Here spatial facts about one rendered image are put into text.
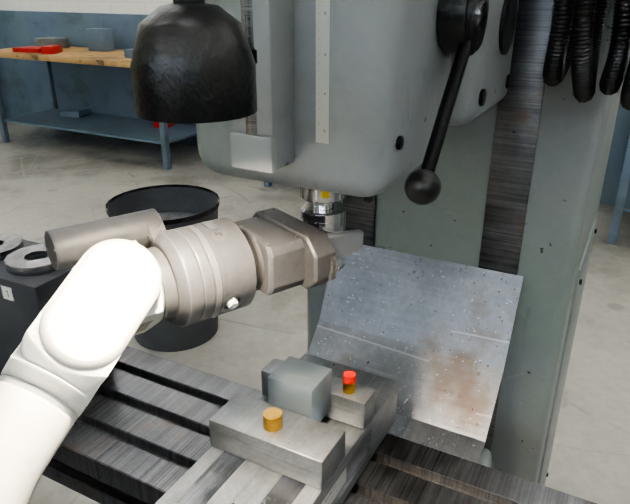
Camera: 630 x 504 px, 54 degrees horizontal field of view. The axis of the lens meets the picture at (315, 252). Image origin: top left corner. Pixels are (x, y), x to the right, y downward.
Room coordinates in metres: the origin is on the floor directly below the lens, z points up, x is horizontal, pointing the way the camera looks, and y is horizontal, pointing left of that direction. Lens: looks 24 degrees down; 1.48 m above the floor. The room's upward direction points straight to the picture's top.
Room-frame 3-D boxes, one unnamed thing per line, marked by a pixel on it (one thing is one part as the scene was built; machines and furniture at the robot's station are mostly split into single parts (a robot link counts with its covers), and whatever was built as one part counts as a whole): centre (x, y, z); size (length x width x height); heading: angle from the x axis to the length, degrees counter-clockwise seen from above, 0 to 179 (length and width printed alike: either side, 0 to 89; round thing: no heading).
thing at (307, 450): (0.57, 0.04, 1.00); 0.15 x 0.06 x 0.04; 62
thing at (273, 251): (0.55, 0.06, 1.23); 0.13 x 0.12 x 0.10; 37
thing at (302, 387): (0.62, 0.02, 1.02); 0.06 x 0.05 x 0.06; 62
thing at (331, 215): (0.60, -0.01, 1.26); 0.05 x 0.05 x 0.01
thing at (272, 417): (0.56, 0.05, 1.03); 0.02 x 0.02 x 0.02
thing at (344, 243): (0.58, -0.03, 1.23); 0.06 x 0.02 x 0.03; 127
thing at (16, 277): (0.86, 0.46, 1.01); 0.22 x 0.12 x 0.20; 64
